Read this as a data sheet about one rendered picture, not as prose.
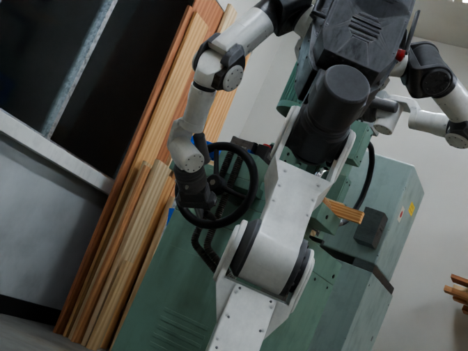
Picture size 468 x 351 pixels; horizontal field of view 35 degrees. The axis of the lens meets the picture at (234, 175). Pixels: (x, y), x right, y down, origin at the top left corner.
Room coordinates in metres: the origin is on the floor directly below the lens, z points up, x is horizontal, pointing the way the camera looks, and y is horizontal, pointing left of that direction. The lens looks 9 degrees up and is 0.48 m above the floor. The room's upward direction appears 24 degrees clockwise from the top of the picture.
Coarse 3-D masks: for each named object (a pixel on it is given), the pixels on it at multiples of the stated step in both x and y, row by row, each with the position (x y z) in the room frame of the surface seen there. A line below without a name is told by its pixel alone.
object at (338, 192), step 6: (336, 180) 2.69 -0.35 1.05; (342, 180) 2.68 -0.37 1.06; (348, 180) 2.70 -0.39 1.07; (336, 186) 2.69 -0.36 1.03; (342, 186) 2.68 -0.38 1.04; (348, 186) 2.72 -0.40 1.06; (330, 192) 2.69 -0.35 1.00; (336, 192) 2.68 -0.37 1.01; (342, 192) 2.69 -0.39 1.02; (336, 198) 2.68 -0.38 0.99; (342, 198) 2.71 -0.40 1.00
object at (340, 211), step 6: (336, 204) 2.50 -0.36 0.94; (336, 210) 2.50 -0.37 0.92; (342, 210) 2.49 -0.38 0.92; (348, 210) 2.48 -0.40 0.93; (354, 210) 2.47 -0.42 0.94; (342, 216) 2.49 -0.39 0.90; (348, 216) 2.48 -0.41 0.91; (354, 216) 2.47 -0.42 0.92; (360, 216) 2.46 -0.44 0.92; (354, 222) 2.48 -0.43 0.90; (360, 222) 2.47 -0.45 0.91
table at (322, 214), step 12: (204, 168) 2.59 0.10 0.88; (240, 180) 2.41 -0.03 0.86; (240, 192) 2.50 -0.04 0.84; (264, 192) 2.46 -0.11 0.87; (324, 204) 2.38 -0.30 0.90; (312, 216) 2.37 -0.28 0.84; (324, 216) 2.41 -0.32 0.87; (336, 216) 2.50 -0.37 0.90; (324, 228) 2.49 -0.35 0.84; (336, 228) 2.53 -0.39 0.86
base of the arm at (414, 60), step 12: (408, 72) 1.96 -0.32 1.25; (420, 72) 1.92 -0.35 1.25; (432, 72) 1.92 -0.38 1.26; (444, 72) 1.92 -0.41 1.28; (408, 84) 1.99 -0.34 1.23; (420, 84) 1.95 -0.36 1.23; (432, 84) 1.94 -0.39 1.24; (444, 84) 1.94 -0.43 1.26; (420, 96) 1.98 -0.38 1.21; (432, 96) 1.98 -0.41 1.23
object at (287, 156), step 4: (284, 148) 2.59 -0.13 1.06; (288, 148) 2.59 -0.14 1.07; (284, 152) 2.59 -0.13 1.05; (288, 152) 2.60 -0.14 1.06; (280, 156) 2.59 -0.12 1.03; (284, 156) 2.59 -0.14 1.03; (288, 156) 2.61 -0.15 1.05; (292, 156) 2.64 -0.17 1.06; (284, 160) 2.60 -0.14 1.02; (288, 160) 2.63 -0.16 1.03; (292, 160) 2.65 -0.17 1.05; (296, 160) 2.68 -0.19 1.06; (292, 164) 2.66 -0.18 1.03
